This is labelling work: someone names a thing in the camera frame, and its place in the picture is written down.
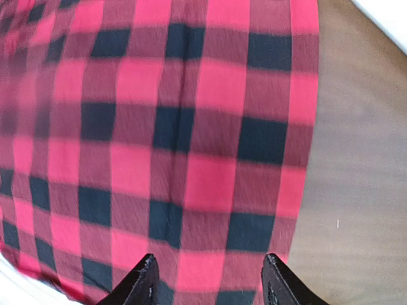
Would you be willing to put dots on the white plastic basin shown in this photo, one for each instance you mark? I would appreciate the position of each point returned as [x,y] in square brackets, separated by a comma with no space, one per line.
[389,16]

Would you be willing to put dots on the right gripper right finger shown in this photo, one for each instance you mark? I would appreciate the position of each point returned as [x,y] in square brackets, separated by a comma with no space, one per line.
[282,287]

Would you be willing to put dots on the red black plaid shirt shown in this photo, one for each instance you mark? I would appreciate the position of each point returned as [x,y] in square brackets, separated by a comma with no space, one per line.
[177,128]

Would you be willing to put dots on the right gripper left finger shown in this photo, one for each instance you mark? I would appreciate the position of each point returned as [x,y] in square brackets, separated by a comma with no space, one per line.
[139,287]

